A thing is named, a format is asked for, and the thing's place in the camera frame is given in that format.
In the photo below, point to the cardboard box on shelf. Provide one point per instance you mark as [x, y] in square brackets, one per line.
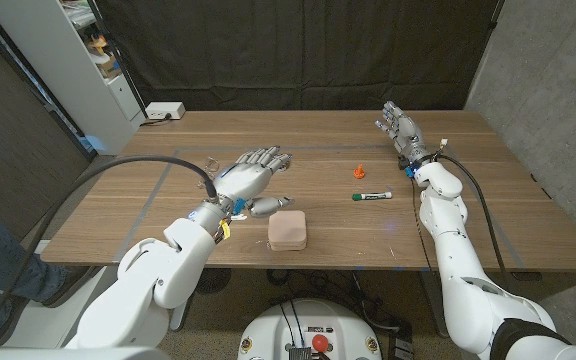
[107, 66]

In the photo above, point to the white table leg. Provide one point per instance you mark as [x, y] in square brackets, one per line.
[178, 320]

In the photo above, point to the peach square jewelry box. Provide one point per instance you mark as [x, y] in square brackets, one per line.
[288, 232]

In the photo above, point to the small clear glass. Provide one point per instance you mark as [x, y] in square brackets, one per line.
[211, 163]

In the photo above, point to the white robot chest shell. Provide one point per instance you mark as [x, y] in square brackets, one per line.
[68, 354]

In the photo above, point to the black power adapter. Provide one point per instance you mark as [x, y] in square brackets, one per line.
[400, 347]

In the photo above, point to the yellow toy on shelf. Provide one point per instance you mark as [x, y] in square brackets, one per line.
[97, 45]

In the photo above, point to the small orange cone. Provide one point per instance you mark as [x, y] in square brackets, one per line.
[359, 173]

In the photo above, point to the black table control box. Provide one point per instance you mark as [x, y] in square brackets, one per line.
[525, 276]

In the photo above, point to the white shelf cabinet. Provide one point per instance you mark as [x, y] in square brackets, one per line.
[58, 65]

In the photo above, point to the white power strip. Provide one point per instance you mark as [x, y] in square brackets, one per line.
[165, 110]

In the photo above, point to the red emergency stop button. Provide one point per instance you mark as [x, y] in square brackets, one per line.
[320, 343]

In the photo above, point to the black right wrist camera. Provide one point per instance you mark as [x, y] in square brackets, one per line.
[404, 163]

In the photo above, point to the black backdrop curtain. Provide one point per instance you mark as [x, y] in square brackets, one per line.
[298, 50]

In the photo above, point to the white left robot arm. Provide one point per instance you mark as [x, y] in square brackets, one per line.
[183, 260]

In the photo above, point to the white floor platform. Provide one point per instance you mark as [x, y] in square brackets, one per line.
[43, 325]

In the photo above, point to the green whiteboard marker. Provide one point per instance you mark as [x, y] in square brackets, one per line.
[373, 196]

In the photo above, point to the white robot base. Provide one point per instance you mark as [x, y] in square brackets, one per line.
[268, 330]

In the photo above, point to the dark shoe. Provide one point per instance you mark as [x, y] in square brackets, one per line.
[65, 287]
[8, 325]

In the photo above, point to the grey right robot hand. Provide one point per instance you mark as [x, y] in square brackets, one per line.
[408, 135]

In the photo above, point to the black round grille object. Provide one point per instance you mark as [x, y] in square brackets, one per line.
[223, 280]

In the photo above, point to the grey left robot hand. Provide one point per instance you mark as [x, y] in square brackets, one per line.
[243, 180]

